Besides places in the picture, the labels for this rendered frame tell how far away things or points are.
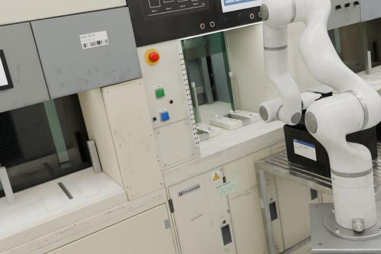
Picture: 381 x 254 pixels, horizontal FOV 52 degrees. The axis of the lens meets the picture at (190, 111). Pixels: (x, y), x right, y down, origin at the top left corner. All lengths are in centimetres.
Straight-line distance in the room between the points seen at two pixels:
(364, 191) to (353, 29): 196
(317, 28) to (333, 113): 29
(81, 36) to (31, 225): 71
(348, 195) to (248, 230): 86
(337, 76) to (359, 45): 190
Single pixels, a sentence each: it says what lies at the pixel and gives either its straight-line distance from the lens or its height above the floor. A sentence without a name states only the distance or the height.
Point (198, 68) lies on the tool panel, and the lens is 275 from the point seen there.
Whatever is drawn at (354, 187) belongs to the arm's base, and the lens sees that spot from 127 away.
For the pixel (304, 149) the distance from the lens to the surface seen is 176.
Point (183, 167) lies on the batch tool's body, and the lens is 173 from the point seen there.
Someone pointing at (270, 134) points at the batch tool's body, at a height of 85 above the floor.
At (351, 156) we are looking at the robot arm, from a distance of 123.
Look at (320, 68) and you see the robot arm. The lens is 125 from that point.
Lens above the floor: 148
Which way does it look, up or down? 13 degrees down
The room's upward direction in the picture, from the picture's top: 10 degrees counter-clockwise
